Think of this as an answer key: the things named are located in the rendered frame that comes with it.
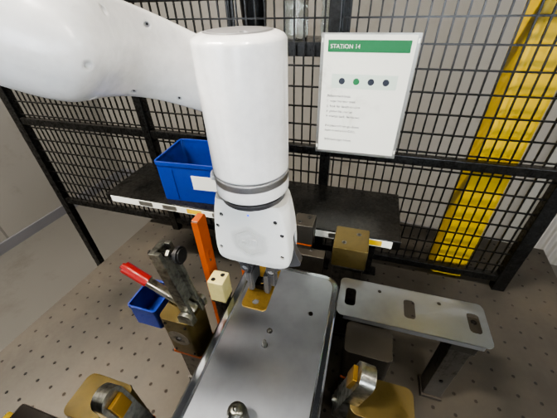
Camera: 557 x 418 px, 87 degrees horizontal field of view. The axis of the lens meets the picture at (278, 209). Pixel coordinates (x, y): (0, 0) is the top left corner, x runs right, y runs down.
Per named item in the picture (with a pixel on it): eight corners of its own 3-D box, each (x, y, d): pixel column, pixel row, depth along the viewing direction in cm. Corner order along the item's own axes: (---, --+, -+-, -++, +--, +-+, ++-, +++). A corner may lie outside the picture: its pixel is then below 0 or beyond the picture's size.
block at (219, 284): (240, 371, 80) (221, 284, 59) (229, 367, 81) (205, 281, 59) (245, 358, 83) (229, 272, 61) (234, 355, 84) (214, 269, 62)
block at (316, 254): (317, 327, 90) (324, 258, 72) (280, 317, 93) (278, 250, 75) (319, 318, 93) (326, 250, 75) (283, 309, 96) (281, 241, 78)
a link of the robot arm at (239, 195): (196, 180, 31) (201, 203, 32) (276, 191, 29) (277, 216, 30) (228, 146, 37) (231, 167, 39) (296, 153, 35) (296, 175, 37)
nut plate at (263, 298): (265, 312, 42) (264, 307, 41) (240, 306, 42) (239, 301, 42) (281, 269, 48) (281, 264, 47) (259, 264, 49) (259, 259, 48)
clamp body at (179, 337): (218, 406, 74) (189, 328, 53) (184, 395, 76) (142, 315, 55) (229, 380, 79) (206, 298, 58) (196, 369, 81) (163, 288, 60)
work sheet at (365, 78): (394, 158, 83) (423, 32, 64) (315, 151, 88) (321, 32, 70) (394, 156, 84) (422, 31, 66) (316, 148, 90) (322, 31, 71)
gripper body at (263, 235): (197, 193, 32) (214, 263, 39) (286, 207, 30) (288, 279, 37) (225, 162, 38) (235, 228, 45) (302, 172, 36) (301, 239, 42)
